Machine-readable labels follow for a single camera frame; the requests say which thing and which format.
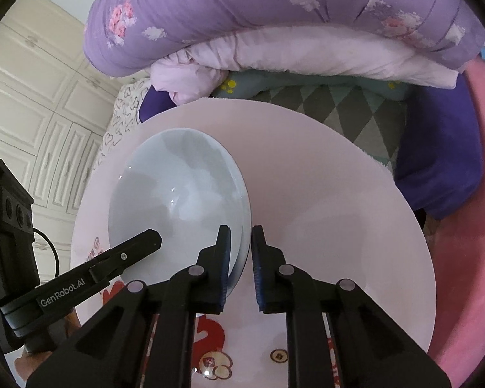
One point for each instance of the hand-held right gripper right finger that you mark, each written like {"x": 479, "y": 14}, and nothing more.
{"x": 258, "y": 266}

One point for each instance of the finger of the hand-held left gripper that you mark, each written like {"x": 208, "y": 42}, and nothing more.
{"x": 121, "y": 256}

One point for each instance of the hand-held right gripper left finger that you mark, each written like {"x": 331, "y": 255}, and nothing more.
{"x": 225, "y": 266}

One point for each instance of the large white bowl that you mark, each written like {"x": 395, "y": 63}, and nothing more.
{"x": 173, "y": 194}

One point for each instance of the person's left hand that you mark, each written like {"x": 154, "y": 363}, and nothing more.
{"x": 28, "y": 365}

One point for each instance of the heart print bed sheet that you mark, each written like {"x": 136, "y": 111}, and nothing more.
{"x": 121, "y": 121}

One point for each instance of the cream panelled wardrobe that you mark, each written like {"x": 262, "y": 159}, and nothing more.
{"x": 24, "y": 89}

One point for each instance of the grey diamond check blanket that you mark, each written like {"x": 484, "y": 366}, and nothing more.
{"x": 347, "y": 105}

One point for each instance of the dark purple cloth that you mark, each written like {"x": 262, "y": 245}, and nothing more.
{"x": 436, "y": 157}

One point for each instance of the pink fleece blanket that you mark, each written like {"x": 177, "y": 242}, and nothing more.
{"x": 469, "y": 270}

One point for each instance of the light pink blanket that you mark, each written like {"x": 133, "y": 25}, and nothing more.
{"x": 307, "y": 56}

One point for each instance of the purple floral quilt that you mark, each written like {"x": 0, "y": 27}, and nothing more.
{"x": 226, "y": 4}

